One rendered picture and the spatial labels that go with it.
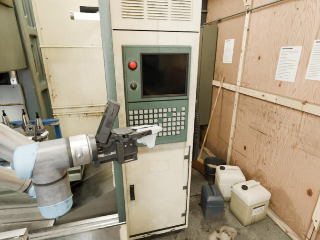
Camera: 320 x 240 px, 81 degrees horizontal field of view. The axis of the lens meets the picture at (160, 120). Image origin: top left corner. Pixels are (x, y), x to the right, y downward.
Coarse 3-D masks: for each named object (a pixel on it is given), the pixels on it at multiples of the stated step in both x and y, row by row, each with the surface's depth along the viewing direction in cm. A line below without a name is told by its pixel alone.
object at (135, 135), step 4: (132, 132) 51; (136, 132) 50; (140, 132) 50; (144, 132) 51; (148, 132) 52; (124, 136) 50; (128, 136) 49; (132, 136) 49; (136, 136) 49; (140, 136) 50
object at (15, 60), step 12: (0, 0) 126; (0, 12) 130; (12, 12) 147; (0, 24) 129; (12, 24) 145; (0, 36) 127; (12, 36) 143; (0, 48) 126; (12, 48) 142; (0, 60) 125; (12, 60) 140; (24, 60) 160; (0, 72) 125
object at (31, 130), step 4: (28, 128) 105; (32, 128) 105; (36, 128) 108; (28, 132) 105; (32, 132) 105; (36, 132) 108; (28, 136) 105; (32, 136) 105; (36, 136) 107; (36, 140) 107
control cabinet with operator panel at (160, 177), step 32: (128, 0) 110; (160, 0) 114; (192, 0) 119; (128, 32) 114; (160, 32) 119; (192, 32) 125; (128, 64) 116; (160, 64) 123; (192, 64) 131; (128, 96) 123; (160, 96) 128; (192, 96) 138; (192, 128) 147; (160, 160) 151; (128, 192) 153; (160, 192) 161; (128, 224) 162; (160, 224) 173
